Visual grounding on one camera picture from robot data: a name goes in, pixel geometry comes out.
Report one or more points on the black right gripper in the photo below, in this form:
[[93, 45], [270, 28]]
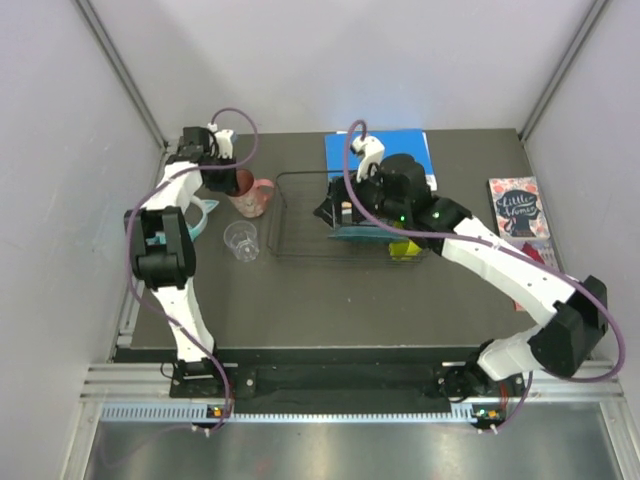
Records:
[[331, 210]]

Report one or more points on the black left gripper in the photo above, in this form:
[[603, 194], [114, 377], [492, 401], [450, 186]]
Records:
[[228, 184]]

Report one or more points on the pink ghost mug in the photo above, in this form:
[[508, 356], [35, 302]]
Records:
[[252, 196]]

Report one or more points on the black wire dish rack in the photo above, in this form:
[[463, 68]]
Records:
[[296, 234]]

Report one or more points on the teal scalloped plate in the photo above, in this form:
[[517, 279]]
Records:
[[364, 233]]

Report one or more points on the clear plastic cup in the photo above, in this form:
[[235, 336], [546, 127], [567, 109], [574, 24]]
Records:
[[241, 237]]

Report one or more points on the lime green bowl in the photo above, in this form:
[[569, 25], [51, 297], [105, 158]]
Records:
[[405, 251]]

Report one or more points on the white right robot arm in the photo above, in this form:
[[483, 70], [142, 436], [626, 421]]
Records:
[[567, 313]]

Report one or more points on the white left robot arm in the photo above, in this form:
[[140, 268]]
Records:
[[162, 253]]

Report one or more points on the teal cat ear headphones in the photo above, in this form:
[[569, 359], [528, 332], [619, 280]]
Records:
[[205, 207]]

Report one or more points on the blue folder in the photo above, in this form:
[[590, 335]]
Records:
[[410, 141]]

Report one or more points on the Little Women book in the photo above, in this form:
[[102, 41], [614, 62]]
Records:
[[518, 210]]

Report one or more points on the red illustrated book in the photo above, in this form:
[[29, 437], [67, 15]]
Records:
[[540, 251]]

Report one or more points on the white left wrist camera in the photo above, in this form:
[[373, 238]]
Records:
[[222, 142]]

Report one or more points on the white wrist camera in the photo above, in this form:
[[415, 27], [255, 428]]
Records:
[[370, 151], [222, 142]]

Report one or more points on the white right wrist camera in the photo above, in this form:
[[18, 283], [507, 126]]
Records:
[[370, 151]]

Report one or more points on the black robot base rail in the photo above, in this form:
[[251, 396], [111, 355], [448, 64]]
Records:
[[337, 381]]

